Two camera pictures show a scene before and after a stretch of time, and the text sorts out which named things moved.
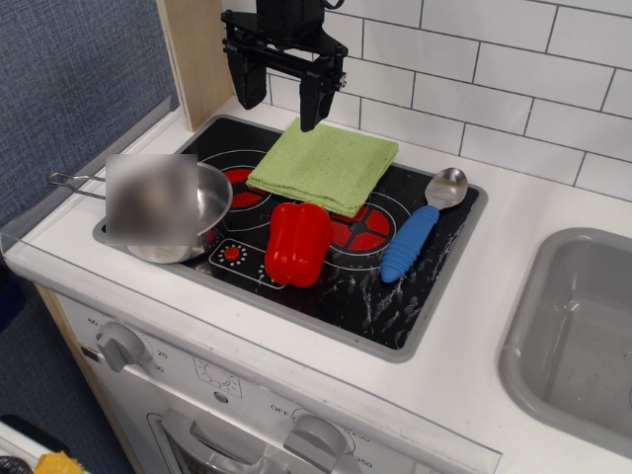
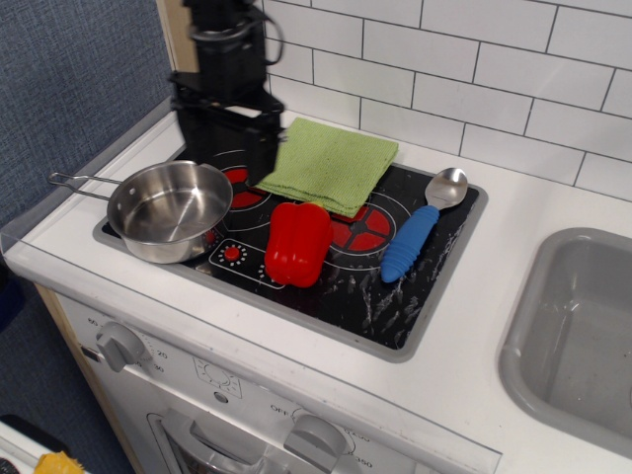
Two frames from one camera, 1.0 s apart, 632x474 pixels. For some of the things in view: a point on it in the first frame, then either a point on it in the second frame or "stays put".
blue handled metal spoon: [442, 189] stays put
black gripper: [287, 36] → [231, 74]
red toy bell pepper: [298, 243] stays put
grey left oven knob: [118, 345] stays put
